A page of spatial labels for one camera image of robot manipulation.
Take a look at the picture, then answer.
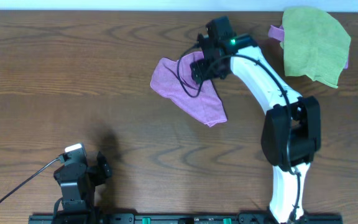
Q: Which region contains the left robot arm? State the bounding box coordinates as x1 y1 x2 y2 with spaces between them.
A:
52 151 112 224

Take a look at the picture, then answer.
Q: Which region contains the black cable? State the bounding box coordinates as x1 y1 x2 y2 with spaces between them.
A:
0 157 65 224
176 43 301 224

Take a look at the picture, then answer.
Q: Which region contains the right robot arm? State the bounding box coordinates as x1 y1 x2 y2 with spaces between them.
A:
190 16 321 223

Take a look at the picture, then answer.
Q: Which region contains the right black cable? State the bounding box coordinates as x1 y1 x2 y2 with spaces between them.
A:
176 43 301 224

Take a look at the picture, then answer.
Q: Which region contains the green microfiber cloth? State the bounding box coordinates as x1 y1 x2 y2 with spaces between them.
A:
281 6 351 88

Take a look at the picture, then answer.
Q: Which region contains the purple microfiber cloth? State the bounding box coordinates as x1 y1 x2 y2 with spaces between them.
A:
150 51 227 127

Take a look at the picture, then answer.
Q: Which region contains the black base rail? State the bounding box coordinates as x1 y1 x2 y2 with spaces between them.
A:
28 212 344 224

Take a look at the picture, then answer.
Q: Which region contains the left black cable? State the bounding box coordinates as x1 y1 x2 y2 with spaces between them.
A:
0 157 65 224

